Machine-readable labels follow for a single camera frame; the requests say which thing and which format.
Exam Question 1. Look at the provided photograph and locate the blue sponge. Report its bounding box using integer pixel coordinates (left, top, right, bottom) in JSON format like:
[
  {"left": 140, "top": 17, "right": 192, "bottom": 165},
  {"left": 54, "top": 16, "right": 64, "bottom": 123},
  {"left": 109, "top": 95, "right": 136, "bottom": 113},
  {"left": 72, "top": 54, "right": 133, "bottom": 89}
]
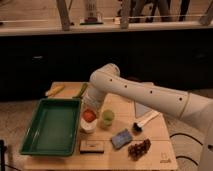
[{"left": 111, "top": 129, "right": 133, "bottom": 149}]

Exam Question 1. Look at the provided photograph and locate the white handled brush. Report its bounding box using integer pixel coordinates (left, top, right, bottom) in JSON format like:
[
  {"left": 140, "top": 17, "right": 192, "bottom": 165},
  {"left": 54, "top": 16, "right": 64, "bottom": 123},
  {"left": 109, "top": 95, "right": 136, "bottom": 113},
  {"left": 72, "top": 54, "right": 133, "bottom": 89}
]
[{"left": 133, "top": 111, "right": 159, "bottom": 132}]

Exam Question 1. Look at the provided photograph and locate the brown wooden block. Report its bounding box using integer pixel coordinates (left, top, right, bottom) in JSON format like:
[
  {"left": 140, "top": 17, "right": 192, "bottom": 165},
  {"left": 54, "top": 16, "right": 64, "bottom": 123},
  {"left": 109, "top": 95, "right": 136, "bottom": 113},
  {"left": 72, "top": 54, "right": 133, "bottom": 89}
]
[{"left": 79, "top": 140, "right": 104, "bottom": 153}]

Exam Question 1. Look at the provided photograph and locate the green plastic tray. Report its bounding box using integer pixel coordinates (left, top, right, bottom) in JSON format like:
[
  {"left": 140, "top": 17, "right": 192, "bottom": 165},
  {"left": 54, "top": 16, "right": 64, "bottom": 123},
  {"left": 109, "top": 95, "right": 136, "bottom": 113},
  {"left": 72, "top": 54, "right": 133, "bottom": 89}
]
[{"left": 20, "top": 99, "right": 81, "bottom": 156}]

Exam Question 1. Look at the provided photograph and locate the white paper cup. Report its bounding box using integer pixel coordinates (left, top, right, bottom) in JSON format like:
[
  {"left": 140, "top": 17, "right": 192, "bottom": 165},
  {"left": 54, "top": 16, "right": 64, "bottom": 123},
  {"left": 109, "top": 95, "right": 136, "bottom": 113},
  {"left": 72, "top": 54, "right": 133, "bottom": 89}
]
[{"left": 80, "top": 119, "right": 97, "bottom": 134}]

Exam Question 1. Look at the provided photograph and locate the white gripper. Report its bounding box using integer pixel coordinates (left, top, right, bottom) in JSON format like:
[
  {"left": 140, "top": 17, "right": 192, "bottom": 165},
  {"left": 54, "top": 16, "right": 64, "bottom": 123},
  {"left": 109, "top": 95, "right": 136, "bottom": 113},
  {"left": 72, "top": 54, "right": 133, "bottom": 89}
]
[{"left": 83, "top": 87, "right": 106, "bottom": 111}]

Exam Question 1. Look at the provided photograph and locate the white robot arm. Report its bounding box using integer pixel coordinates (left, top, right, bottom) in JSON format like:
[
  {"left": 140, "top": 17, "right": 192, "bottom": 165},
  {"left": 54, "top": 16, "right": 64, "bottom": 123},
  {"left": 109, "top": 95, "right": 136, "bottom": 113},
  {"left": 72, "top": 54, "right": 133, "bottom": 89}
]
[{"left": 83, "top": 63, "right": 213, "bottom": 171}]

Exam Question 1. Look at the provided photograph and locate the black cable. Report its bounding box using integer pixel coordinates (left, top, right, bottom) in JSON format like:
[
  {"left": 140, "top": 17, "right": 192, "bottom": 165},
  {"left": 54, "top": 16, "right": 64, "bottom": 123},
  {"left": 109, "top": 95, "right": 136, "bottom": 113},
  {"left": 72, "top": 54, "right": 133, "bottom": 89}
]
[{"left": 169, "top": 132, "right": 204, "bottom": 167}]

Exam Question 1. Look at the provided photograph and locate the brown grape bunch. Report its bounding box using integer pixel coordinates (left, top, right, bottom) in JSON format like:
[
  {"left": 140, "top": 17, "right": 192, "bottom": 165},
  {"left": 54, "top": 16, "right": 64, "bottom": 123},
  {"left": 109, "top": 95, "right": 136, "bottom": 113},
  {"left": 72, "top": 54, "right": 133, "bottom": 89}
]
[{"left": 128, "top": 139, "right": 151, "bottom": 161}]

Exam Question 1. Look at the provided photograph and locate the green cup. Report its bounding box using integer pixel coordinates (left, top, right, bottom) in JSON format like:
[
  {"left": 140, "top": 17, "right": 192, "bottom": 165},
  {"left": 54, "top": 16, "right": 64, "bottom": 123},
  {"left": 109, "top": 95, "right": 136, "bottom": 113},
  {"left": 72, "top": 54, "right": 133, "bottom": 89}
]
[{"left": 101, "top": 110, "right": 115, "bottom": 127}]

